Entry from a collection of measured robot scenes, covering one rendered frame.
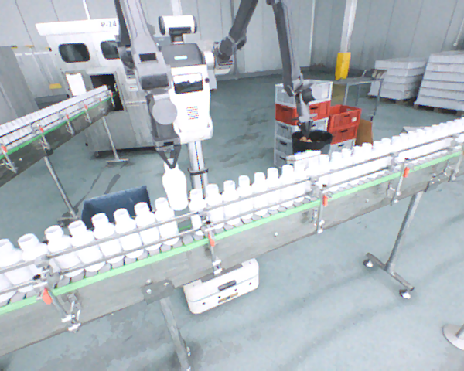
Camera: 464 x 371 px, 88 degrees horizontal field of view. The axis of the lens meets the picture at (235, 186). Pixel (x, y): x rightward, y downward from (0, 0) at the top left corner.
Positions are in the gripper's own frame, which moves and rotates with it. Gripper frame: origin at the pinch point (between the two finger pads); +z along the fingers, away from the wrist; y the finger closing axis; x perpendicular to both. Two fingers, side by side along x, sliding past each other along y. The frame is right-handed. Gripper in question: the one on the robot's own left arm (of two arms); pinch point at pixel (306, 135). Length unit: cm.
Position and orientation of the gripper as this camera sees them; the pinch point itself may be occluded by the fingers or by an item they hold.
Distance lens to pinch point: 120.4
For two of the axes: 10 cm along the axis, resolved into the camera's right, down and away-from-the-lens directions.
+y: 9.1, -2.6, 3.2
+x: -3.6, -1.1, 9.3
